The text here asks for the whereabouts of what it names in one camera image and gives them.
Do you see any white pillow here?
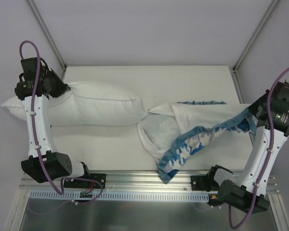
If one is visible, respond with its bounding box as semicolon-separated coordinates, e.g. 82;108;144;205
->
0;81;150;127

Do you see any blue patterned pillowcase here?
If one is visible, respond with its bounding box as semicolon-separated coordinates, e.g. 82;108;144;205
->
137;101;257;184

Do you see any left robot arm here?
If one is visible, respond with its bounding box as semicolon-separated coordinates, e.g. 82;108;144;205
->
14;57;91;188

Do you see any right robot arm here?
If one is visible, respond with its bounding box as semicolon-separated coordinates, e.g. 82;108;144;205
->
206;82;289;214

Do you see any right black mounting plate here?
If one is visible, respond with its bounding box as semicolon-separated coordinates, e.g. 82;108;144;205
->
190;175;220;192

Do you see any black mounting plate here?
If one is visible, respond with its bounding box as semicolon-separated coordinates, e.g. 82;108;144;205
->
190;175;220;192
64;173;107;189

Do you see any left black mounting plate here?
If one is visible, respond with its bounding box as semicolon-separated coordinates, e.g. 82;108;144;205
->
64;173;107;189

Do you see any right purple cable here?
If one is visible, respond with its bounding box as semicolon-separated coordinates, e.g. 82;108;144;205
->
195;64;289;230

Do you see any left aluminium frame post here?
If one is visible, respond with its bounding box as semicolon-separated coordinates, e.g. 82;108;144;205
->
25;0;67;71

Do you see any aluminium frame post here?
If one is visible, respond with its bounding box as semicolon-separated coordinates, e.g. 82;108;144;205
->
233;0;280;73
25;0;67;71

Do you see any right aluminium frame post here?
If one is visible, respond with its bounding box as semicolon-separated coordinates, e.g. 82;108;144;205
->
233;0;280;73

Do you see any white slotted cable duct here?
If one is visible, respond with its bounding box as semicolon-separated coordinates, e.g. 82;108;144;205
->
30;190;209;203

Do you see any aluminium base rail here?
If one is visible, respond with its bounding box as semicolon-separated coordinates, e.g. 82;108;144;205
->
19;170;281;194

